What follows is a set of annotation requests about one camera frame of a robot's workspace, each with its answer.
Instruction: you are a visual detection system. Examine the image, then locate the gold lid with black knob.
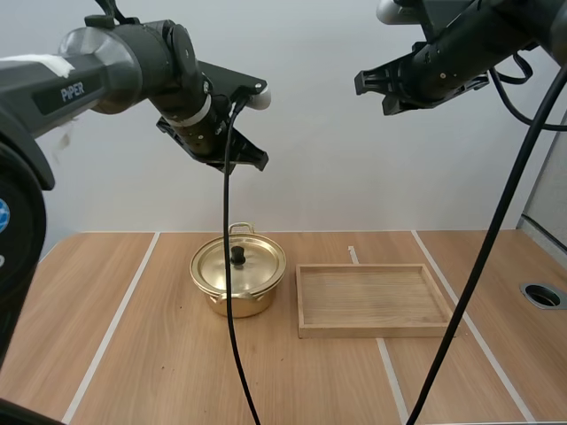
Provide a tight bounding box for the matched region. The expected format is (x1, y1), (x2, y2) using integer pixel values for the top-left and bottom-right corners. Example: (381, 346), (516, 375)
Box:
(190, 234), (287, 298)

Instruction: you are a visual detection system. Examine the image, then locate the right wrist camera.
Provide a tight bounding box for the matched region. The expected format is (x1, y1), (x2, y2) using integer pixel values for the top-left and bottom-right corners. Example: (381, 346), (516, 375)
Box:
(376, 0), (429, 27)

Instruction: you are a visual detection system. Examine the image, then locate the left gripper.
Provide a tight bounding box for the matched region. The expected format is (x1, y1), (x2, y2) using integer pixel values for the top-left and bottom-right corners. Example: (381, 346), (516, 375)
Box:
(155, 97), (270, 173)

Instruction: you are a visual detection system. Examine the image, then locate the grey partition panel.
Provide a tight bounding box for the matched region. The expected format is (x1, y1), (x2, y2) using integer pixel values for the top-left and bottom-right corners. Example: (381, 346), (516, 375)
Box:
(516, 130), (567, 284)

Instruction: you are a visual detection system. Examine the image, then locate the gold pot with two handles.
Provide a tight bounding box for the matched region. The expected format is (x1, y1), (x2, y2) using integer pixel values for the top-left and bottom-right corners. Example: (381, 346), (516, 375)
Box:
(190, 222), (288, 319)

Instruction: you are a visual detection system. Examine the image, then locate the black cable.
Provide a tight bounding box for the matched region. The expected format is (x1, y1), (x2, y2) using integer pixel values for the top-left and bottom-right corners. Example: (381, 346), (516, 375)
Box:
(488, 46), (567, 132)
(221, 86), (262, 425)
(405, 65), (567, 425)

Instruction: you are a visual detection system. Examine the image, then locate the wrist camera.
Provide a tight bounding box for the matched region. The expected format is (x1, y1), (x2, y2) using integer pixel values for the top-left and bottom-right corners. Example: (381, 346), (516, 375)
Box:
(198, 59), (272, 112)
(376, 0), (429, 27)

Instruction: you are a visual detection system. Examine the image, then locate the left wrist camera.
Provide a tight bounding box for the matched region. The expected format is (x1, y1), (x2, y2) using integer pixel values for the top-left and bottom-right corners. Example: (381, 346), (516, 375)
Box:
(198, 59), (272, 112)

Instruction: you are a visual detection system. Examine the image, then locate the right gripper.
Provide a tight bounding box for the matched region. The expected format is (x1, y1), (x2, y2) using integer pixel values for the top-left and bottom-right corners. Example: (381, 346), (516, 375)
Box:
(353, 38), (491, 118)

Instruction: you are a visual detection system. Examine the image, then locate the shallow wooden tray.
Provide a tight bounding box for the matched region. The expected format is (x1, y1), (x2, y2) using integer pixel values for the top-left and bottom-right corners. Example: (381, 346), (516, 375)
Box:
(295, 263), (455, 340)

